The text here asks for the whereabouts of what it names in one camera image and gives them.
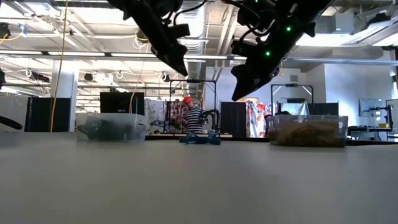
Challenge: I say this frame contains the red patterned cloth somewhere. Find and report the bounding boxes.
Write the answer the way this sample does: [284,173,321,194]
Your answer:
[169,99,187,121]

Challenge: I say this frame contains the teal rubber band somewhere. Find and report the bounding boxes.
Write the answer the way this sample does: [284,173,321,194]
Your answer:
[178,130,221,146]

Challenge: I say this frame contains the colourful patterned cloth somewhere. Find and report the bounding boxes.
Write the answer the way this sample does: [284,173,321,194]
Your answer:
[245,101,277,138]

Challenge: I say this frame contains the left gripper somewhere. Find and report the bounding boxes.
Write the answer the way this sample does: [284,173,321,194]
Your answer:
[146,29,190,78]

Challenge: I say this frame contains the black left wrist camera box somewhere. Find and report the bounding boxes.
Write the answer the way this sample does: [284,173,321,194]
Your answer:
[167,23,191,40]

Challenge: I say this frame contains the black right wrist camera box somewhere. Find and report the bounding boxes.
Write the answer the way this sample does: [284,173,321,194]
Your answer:
[230,39,261,60]

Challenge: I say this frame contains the black monitor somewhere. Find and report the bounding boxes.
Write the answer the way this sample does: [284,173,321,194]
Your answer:
[99,91,146,114]

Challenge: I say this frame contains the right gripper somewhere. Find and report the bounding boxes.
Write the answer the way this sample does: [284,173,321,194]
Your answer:
[230,46,289,103]

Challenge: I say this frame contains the silver air duct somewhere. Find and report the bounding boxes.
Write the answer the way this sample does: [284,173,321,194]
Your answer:
[172,0,208,99]

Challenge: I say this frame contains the yellow cable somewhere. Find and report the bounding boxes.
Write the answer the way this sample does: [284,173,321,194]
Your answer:
[50,0,70,134]
[129,29,150,114]

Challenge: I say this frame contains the black screen panel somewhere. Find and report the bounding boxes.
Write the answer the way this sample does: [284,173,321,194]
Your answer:
[310,102,339,116]

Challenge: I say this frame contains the clear plastic bin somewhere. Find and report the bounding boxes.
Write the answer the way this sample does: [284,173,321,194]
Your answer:
[74,112,149,142]

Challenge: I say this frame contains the black and white cloth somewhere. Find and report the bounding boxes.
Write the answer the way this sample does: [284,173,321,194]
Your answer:
[144,98,165,125]

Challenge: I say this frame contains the black aluminium table frame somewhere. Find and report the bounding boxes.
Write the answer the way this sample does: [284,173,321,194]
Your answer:
[144,133,398,146]

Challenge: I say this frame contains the black curtain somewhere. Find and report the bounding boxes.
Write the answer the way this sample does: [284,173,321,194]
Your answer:
[220,101,247,138]

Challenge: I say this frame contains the grey mesh basket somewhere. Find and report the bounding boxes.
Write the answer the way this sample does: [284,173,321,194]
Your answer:
[266,114,349,147]

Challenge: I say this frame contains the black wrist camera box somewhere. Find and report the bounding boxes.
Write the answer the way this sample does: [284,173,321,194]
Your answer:
[230,39,261,60]
[167,23,191,40]

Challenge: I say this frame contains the long ceiling light bar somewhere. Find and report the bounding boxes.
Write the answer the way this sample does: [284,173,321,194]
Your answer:
[0,49,249,62]

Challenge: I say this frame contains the black partition panel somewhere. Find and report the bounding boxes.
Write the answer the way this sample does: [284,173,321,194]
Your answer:
[24,97,72,134]

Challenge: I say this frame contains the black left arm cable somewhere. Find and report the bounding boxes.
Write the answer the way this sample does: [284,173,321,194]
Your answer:
[0,115,23,131]

